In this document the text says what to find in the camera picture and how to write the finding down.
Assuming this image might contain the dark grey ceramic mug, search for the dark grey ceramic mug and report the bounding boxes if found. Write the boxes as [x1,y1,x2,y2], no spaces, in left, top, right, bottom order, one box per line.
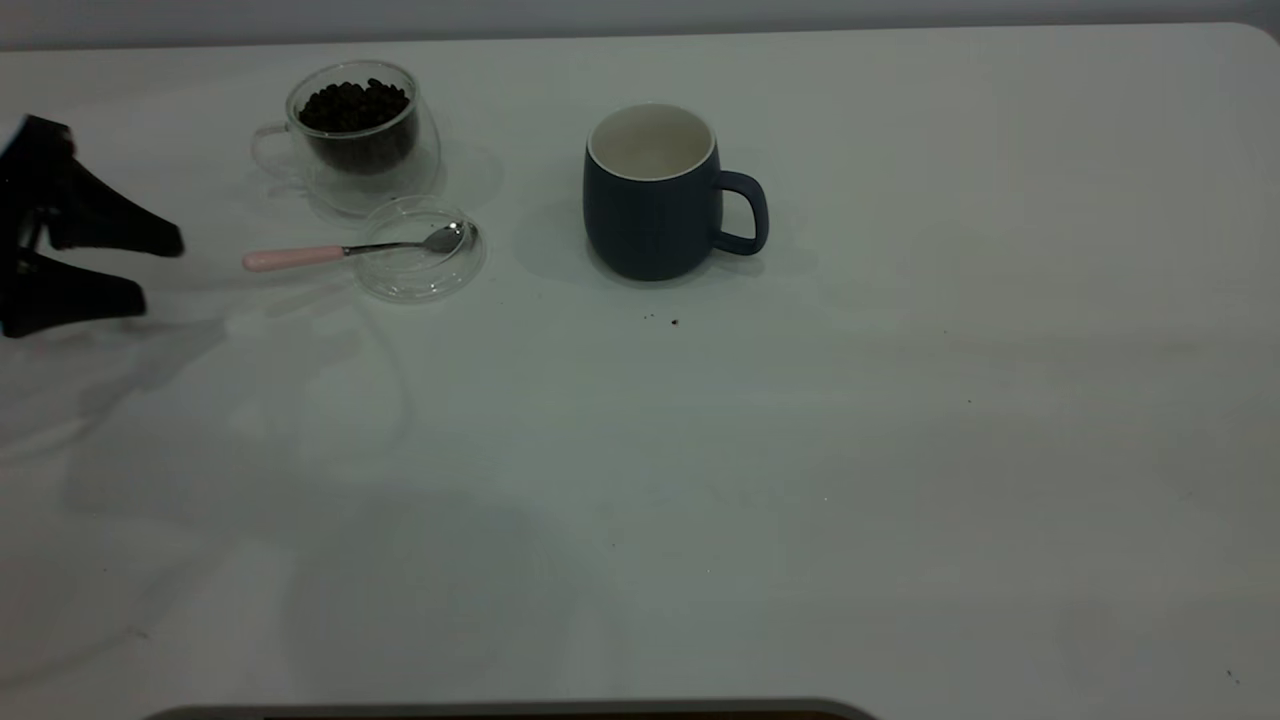
[583,103,770,282]

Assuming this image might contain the small clear glass dish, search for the small clear glass dish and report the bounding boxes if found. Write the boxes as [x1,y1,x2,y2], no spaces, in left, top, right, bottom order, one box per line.
[352,195,488,304]

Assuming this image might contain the dark coffee beans heap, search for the dark coffee beans heap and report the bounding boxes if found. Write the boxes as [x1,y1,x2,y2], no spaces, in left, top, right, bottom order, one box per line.
[298,78,419,176]

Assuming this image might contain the pink-handled metal spoon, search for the pink-handled metal spoon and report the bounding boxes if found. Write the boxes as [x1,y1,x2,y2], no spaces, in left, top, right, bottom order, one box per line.
[242,221,471,274]

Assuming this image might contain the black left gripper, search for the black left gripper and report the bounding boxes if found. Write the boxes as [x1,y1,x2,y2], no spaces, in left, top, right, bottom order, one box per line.
[0,115,186,339]

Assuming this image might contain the clear double-wall glass cup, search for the clear double-wall glass cup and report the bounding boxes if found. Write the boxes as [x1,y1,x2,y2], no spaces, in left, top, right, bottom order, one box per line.
[250,60,443,219]

